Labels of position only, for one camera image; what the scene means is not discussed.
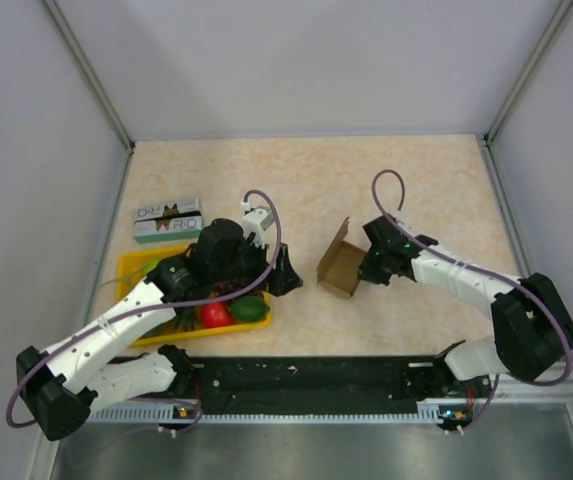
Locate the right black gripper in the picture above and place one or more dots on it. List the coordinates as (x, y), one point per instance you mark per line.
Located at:
(367, 272)

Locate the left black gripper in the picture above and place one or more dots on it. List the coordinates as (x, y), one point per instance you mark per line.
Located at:
(283, 278)

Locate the brown cardboard box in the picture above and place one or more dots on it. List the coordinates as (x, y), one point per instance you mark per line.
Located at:
(338, 269)

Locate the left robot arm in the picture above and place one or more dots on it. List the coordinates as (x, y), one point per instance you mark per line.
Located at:
(63, 385)

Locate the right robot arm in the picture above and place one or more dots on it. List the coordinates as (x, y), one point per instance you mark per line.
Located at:
(532, 328)

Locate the green toothpaste box front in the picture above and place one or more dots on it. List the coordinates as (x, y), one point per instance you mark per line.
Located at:
(170, 229)

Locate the green lime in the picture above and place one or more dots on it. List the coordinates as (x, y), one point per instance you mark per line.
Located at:
(249, 309)

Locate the purple grape bunch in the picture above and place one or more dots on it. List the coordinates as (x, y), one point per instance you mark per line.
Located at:
(226, 288)

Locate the red apple front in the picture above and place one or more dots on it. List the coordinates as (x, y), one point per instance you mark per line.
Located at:
(216, 315)

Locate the green leafy vegetable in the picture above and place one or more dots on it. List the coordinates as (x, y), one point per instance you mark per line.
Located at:
(187, 320)

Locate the green pear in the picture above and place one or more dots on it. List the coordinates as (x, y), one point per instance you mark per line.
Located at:
(149, 266)

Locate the yellow plastic tray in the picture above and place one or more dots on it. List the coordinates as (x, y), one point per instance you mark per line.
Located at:
(129, 274)

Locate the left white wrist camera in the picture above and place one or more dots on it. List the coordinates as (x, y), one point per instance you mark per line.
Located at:
(255, 222)

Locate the right aluminium frame post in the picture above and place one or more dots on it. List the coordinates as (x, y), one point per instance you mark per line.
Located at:
(553, 29)

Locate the aluminium frame post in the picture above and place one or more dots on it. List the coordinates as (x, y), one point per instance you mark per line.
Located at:
(87, 72)
(553, 29)

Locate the left aluminium frame post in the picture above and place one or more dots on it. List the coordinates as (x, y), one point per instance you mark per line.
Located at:
(87, 72)

